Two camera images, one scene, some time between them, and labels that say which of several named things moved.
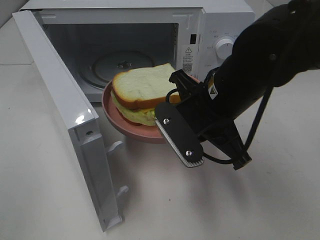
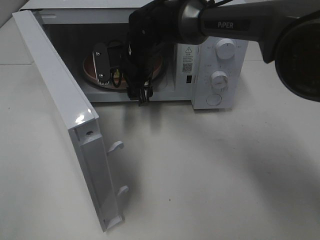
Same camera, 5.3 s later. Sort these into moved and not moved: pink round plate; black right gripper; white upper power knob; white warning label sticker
Moved: black right gripper; pink round plate
Not moved: white upper power knob; white warning label sticker
